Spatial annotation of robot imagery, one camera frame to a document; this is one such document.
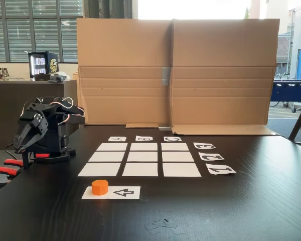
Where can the brown wooden counter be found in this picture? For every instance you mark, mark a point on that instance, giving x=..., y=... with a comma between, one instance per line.
x=5, y=113

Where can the paper label letter B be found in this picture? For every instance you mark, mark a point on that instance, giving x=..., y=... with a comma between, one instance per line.
x=144, y=138

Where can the brown glass bottle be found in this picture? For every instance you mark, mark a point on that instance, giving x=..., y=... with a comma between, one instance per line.
x=0, y=74
x=5, y=73

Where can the white paper grid square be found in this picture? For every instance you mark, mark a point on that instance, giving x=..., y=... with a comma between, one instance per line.
x=143, y=146
x=178, y=156
x=106, y=156
x=140, y=170
x=142, y=156
x=99, y=170
x=181, y=170
x=175, y=146
x=112, y=146

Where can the brown cardboard box panel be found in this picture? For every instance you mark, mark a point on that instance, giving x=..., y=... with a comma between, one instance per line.
x=223, y=62
x=123, y=62

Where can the grey duct tape strip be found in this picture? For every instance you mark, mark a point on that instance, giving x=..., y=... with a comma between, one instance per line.
x=166, y=76
x=164, y=128

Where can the brown wooden frame leg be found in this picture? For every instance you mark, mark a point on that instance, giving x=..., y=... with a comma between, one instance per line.
x=299, y=123

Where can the paper label number 3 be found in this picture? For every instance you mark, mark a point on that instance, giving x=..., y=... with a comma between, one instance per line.
x=204, y=146

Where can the round orange token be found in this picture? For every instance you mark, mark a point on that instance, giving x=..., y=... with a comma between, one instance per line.
x=99, y=188

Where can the small black box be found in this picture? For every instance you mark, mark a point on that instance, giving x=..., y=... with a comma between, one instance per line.
x=42, y=77

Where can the paper label letter C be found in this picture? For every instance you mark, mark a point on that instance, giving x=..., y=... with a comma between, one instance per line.
x=172, y=139

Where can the paper label letter A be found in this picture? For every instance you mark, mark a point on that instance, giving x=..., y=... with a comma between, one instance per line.
x=117, y=139

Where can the grey rolled object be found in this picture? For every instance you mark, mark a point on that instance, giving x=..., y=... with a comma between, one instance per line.
x=57, y=79

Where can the paper label number 2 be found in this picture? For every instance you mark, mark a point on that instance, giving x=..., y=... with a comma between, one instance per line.
x=211, y=156

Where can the black mini fridge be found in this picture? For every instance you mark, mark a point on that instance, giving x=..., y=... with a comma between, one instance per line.
x=52, y=64

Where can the red black bar clamp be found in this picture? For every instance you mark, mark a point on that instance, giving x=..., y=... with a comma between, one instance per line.
x=42, y=155

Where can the white arrow paper sheet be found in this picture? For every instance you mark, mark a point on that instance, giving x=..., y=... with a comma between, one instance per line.
x=136, y=193

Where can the paper label number 1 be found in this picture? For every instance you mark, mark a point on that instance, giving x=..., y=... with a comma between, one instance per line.
x=220, y=169

